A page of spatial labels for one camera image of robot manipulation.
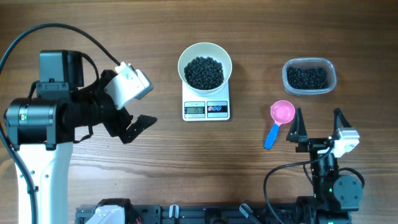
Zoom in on clear plastic container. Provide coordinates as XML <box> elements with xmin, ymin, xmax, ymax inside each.
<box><xmin>282</xmin><ymin>57</ymin><xmax>337</xmax><ymax>96</ymax></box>

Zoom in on pink scoop with blue handle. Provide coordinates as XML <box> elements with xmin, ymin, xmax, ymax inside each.
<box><xmin>264</xmin><ymin>100</ymin><xmax>295</xmax><ymax>149</ymax></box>

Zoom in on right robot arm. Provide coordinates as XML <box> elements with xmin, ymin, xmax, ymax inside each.
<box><xmin>287</xmin><ymin>108</ymin><xmax>365</xmax><ymax>223</ymax></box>

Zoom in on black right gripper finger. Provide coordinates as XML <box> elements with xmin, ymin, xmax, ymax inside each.
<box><xmin>333</xmin><ymin>108</ymin><xmax>351</xmax><ymax>134</ymax></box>
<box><xmin>286</xmin><ymin>108</ymin><xmax>308</xmax><ymax>143</ymax></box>

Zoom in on black beans in bowl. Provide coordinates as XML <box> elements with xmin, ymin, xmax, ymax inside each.
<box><xmin>184</xmin><ymin>57</ymin><xmax>224</xmax><ymax>90</ymax></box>

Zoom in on white bowl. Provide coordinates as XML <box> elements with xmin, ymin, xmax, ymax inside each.
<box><xmin>178</xmin><ymin>42</ymin><xmax>233</xmax><ymax>96</ymax></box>

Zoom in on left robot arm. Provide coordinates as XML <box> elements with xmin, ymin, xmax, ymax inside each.
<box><xmin>4</xmin><ymin>50</ymin><xmax>156</xmax><ymax>223</ymax></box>

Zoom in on white digital kitchen scale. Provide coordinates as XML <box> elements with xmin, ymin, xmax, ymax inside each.
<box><xmin>182</xmin><ymin>82</ymin><xmax>231</xmax><ymax>122</ymax></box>

